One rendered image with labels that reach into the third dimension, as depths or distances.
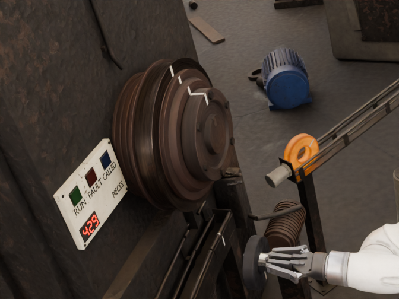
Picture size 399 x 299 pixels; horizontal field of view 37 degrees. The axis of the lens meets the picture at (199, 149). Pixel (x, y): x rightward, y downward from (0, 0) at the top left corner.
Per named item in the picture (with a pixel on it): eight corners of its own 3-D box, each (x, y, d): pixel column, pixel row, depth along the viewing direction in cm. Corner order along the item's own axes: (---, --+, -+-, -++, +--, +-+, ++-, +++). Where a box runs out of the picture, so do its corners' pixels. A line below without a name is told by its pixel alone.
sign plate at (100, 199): (78, 249, 155) (52, 195, 145) (123, 189, 174) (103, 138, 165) (85, 250, 154) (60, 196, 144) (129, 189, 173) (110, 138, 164)
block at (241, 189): (221, 228, 227) (207, 178, 215) (228, 215, 233) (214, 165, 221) (247, 230, 223) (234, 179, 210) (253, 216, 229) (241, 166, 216)
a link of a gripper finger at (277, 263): (307, 270, 162) (306, 274, 161) (267, 266, 166) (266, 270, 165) (305, 260, 160) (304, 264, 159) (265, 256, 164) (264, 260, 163)
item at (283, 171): (267, 184, 231) (263, 173, 228) (284, 172, 234) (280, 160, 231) (276, 190, 227) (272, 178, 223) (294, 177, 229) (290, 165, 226)
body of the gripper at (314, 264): (326, 288, 158) (292, 283, 161) (332, 266, 164) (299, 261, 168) (323, 268, 154) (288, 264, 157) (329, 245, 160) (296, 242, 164)
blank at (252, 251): (237, 266, 159) (249, 267, 157) (253, 223, 169) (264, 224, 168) (249, 300, 168) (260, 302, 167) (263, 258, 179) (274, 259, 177)
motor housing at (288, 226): (282, 326, 251) (258, 231, 224) (294, 288, 268) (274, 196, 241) (312, 330, 246) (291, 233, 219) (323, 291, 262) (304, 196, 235)
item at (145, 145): (162, 242, 177) (113, 107, 154) (214, 154, 213) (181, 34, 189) (181, 244, 175) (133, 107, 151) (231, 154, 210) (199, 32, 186)
